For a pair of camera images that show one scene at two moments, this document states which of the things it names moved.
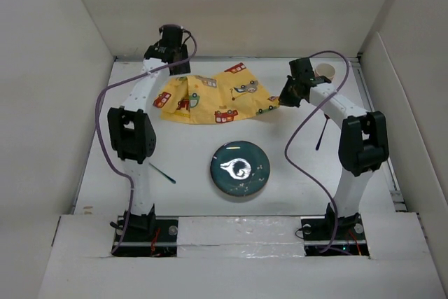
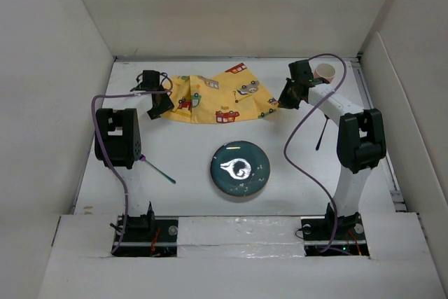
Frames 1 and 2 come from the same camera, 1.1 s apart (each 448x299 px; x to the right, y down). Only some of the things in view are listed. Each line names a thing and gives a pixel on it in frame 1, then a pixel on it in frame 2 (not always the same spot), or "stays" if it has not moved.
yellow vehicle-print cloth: (194, 99) stays
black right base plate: (317, 231) stays
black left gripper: (180, 70) -> (166, 106)
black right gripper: (285, 99) stays
